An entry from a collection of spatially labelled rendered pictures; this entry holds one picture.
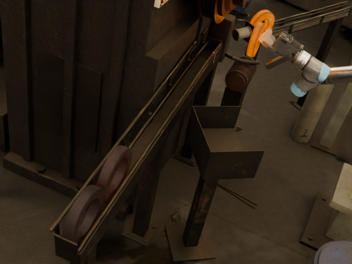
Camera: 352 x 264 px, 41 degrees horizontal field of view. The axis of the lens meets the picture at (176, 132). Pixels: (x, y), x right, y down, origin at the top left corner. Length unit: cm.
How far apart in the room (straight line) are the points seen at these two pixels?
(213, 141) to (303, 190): 99
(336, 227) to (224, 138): 85
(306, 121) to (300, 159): 24
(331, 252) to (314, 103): 121
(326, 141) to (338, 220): 78
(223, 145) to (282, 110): 148
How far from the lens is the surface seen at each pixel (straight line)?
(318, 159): 297
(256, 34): 208
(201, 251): 222
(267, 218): 247
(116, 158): 144
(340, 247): 191
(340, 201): 229
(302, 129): 298
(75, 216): 133
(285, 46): 210
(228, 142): 186
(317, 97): 285
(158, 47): 181
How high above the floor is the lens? 175
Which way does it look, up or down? 39 degrees down
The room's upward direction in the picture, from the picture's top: 13 degrees clockwise
